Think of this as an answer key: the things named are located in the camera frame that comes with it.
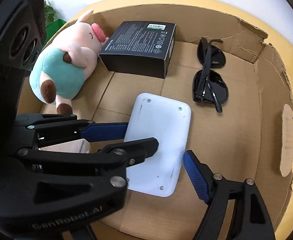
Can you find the cream phone case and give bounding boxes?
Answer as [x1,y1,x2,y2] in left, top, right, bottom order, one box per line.
[39,139,91,154]

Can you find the black sunglasses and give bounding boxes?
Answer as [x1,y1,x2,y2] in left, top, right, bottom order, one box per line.
[192,37,229,113]

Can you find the black product box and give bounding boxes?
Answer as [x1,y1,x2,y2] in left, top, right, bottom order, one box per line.
[99,21,176,79]

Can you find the green covered bench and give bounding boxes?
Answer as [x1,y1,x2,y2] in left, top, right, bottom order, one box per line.
[44,19,66,45]

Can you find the pig plush teal body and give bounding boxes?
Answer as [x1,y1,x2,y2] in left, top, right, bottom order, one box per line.
[29,9,110,116]

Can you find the cardboard box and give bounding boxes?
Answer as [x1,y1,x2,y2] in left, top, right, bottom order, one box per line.
[16,3,293,240]

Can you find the potted green plant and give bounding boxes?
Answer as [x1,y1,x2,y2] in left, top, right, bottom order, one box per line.
[44,1,56,27]

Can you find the white phone stand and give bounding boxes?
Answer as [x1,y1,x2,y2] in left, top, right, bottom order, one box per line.
[124,93,191,197]

